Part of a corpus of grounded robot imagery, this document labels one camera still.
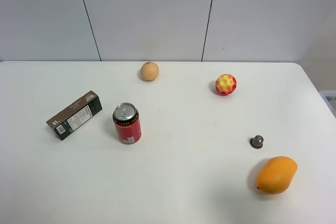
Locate tan round fruit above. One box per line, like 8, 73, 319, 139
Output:
140, 62, 159, 81

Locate red soda can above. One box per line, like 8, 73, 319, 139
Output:
112, 102, 142, 144

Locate red yellow bumpy ball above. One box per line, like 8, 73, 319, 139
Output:
215, 74, 237, 95

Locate brown black carton box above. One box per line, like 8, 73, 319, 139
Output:
46, 91, 102, 141

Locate orange mango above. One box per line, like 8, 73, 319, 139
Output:
256, 156, 298, 195

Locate translucent plastic bin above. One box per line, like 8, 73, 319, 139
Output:
319, 90, 336, 117

